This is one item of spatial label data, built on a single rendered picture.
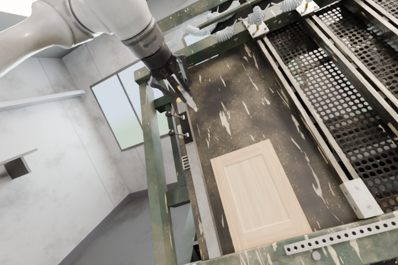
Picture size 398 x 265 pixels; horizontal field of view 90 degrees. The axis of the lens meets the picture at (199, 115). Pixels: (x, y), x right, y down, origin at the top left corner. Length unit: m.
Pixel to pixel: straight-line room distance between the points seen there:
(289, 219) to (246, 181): 0.22
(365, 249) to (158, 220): 0.81
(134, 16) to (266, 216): 0.87
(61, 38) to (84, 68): 3.84
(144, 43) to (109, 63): 3.52
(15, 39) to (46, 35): 0.06
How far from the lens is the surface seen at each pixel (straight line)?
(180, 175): 1.18
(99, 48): 4.10
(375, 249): 0.99
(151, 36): 0.48
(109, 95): 4.06
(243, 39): 1.44
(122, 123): 4.03
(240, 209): 1.00
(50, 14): 0.54
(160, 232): 1.09
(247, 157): 1.03
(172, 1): 3.44
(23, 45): 0.50
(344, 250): 0.97
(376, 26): 1.47
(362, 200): 0.97
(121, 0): 0.44
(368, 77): 1.20
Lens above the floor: 1.56
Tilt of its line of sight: 7 degrees down
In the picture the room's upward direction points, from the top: 23 degrees counter-clockwise
